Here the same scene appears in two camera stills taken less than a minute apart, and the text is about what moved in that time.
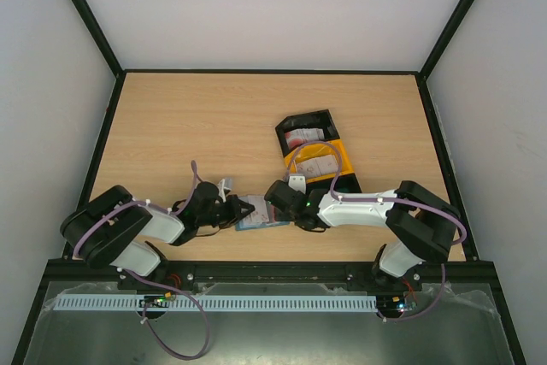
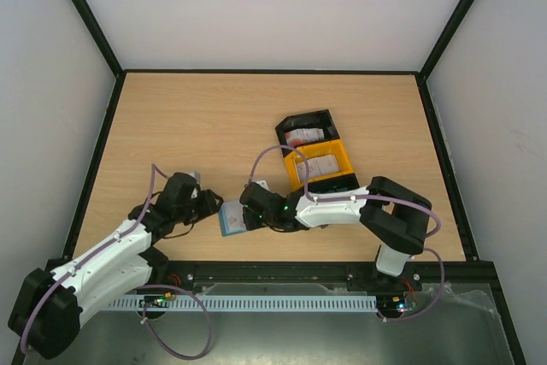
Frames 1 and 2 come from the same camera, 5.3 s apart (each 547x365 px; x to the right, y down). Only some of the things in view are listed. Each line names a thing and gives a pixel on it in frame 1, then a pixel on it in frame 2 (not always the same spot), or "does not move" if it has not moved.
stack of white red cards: x=299 y=135 does not move
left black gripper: x=231 y=209 → x=205 y=203
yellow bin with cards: x=320 y=162 does not move
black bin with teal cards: x=343 y=184 does not move
